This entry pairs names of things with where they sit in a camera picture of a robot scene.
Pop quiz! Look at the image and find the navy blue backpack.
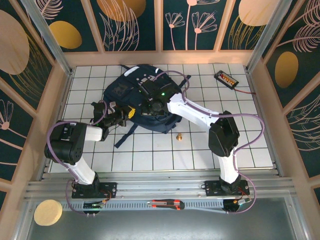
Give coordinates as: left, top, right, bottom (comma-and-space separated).
102, 63, 192, 149

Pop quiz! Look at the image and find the black device with orange cells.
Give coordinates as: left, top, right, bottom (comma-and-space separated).
214, 70, 240, 88

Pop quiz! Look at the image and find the left controller circuit board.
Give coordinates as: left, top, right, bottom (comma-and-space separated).
83, 201, 106, 210

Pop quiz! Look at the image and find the controller circuit board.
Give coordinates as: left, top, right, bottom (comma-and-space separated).
83, 201, 106, 210
223, 197, 253, 213

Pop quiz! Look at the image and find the orange black utility knife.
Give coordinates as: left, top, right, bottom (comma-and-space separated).
147, 199, 185, 211

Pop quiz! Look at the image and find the grey metal sheet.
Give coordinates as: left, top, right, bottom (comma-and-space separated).
24, 197, 310, 240

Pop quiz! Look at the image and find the round yellow sponge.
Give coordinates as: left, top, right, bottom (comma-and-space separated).
33, 199, 63, 227

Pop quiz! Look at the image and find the right controller circuit board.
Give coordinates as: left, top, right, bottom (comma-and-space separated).
223, 197, 253, 213

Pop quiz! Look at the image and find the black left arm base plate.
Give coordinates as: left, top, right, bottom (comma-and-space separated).
71, 182, 118, 200

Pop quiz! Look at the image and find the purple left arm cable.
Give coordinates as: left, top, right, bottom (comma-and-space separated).
47, 99, 111, 217

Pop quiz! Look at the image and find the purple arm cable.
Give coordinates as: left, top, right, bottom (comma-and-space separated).
152, 70, 265, 216
47, 99, 111, 217

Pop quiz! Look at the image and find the aluminium extrusion rail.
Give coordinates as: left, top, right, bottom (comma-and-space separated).
24, 171, 297, 201

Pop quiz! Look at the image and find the thin red wire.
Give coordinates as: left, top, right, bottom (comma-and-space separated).
234, 86, 257, 96

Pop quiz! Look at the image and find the perforated grey cable tray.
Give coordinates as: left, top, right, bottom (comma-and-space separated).
59, 199, 226, 214

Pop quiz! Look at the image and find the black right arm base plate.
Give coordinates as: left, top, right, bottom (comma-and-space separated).
204, 180, 250, 197

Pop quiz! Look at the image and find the left aluminium frame post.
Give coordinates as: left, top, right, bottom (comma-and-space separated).
19, 0, 75, 77

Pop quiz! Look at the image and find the aluminium frame post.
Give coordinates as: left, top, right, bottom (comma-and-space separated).
19, 0, 75, 77
244, 0, 293, 73

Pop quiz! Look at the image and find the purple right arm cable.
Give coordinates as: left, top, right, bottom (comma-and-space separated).
152, 70, 265, 216

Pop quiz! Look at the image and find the right aluminium frame post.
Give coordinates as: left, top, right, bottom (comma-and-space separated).
244, 0, 293, 73

